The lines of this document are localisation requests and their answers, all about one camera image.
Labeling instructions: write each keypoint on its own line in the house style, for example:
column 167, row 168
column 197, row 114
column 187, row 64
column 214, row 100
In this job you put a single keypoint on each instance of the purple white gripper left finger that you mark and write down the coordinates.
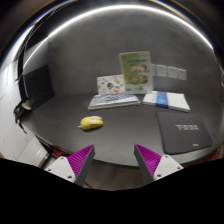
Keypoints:
column 73, row 168

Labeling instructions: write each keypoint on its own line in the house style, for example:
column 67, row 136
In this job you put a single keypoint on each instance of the white wall socket row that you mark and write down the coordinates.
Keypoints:
column 169, row 71

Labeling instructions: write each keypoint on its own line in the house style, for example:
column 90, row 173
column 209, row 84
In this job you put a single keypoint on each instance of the black bag with straps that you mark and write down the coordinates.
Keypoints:
column 20, row 111

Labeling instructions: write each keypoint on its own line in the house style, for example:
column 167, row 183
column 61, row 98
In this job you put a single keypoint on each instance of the black mouse pad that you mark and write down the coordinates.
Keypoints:
column 183, row 132

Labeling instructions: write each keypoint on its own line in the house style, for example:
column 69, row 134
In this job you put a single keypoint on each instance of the black monitor panel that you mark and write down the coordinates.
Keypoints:
column 38, row 87

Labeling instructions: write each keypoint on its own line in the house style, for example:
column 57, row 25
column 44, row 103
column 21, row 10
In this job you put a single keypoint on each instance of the white box with blue band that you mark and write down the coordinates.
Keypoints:
column 175, row 101

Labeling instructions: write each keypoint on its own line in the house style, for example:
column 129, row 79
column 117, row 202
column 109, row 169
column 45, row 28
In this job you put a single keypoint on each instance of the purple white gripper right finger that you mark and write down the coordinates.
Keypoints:
column 153, row 166

